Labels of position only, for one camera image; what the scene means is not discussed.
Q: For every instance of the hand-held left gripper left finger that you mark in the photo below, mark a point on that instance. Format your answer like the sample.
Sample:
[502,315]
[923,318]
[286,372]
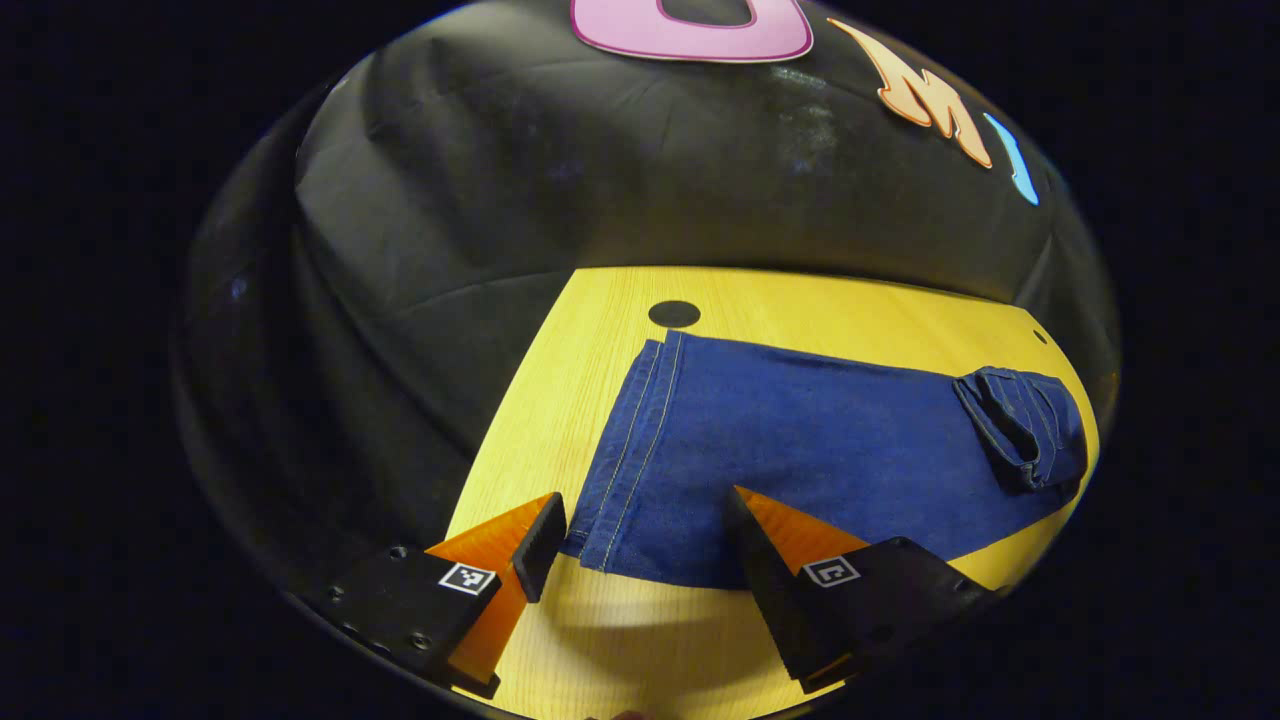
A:
[545,545]

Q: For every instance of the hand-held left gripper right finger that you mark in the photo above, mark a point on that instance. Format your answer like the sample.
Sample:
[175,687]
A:
[765,580]

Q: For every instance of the blue denim jeans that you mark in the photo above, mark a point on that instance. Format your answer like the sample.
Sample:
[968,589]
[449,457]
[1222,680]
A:
[800,450]

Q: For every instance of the black backdrop cloth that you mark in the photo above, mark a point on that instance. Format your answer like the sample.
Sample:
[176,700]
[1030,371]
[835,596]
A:
[500,200]

